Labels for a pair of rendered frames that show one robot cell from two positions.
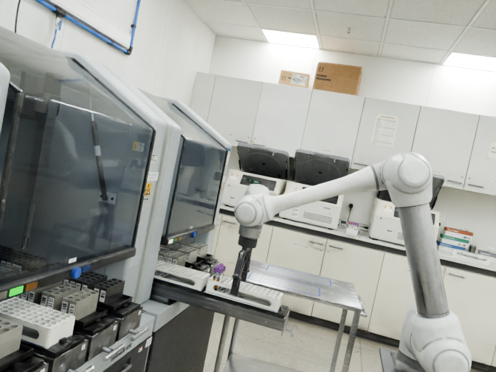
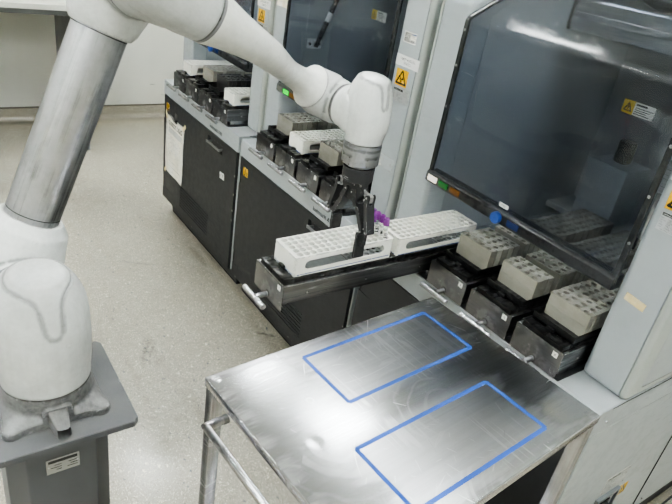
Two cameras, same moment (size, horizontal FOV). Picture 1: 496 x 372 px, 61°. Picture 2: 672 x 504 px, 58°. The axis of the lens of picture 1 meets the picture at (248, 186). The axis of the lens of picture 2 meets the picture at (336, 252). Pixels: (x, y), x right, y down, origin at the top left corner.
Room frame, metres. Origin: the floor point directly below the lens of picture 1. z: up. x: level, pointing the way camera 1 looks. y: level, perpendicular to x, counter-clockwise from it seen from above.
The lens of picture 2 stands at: (2.50, -1.14, 1.56)
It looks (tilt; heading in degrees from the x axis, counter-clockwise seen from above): 28 degrees down; 128
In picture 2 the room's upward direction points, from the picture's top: 10 degrees clockwise
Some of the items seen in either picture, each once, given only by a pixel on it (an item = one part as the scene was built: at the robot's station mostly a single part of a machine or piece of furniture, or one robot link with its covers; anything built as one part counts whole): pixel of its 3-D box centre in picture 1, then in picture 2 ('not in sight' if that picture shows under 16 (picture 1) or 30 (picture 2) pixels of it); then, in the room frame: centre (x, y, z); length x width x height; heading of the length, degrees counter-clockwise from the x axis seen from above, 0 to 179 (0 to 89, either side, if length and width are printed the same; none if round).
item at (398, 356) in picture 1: (416, 359); (49, 390); (1.62, -0.78, 0.73); 0.22 x 0.18 x 0.06; 167
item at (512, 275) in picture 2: (191, 256); (519, 280); (2.04, 0.20, 0.85); 0.12 x 0.02 x 0.06; 166
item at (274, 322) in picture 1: (209, 298); (372, 260); (1.69, 0.06, 0.78); 0.73 x 0.14 x 0.09; 77
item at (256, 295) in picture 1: (244, 293); (334, 249); (1.66, -0.07, 0.84); 0.30 x 0.10 x 0.06; 77
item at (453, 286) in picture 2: not in sight; (524, 259); (1.94, 0.47, 0.78); 0.73 x 0.14 x 0.09; 77
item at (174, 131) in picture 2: not in sight; (172, 148); (0.02, 0.58, 0.43); 0.27 x 0.02 x 0.36; 167
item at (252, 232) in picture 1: (249, 229); (361, 153); (1.67, -0.04, 1.09); 0.09 x 0.09 x 0.06
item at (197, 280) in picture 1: (172, 274); (426, 233); (1.73, 0.24, 0.83); 0.30 x 0.10 x 0.06; 77
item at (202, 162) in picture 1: (156, 160); (610, 100); (2.02, 0.45, 1.28); 0.61 x 0.51 x 0.63; 167
